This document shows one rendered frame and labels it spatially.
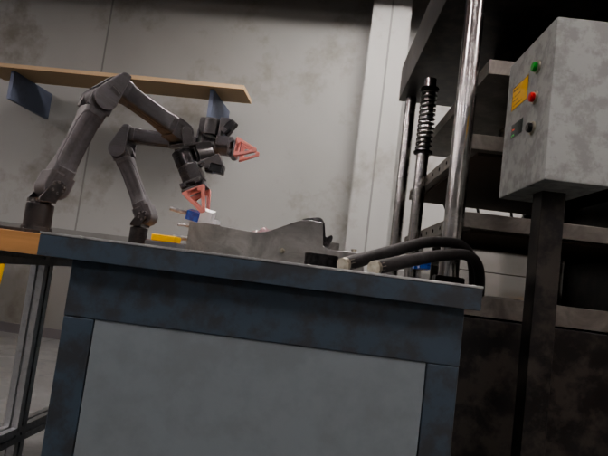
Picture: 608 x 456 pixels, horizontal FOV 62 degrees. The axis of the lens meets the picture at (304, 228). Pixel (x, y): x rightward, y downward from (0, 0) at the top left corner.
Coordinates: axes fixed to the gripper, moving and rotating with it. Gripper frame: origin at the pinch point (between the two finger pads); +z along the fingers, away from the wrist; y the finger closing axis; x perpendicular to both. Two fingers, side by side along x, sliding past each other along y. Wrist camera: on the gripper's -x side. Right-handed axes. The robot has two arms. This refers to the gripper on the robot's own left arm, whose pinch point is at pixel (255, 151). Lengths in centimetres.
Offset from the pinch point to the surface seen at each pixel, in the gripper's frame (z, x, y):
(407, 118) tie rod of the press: 59, -50, 94
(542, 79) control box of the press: 79, -16, -51
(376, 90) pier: 42, -106, 204
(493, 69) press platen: 75, -33, -16
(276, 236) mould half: 18, 31, -37
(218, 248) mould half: 2, 37, -38
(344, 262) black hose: 38, 37, -71
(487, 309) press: 80, 43, -26
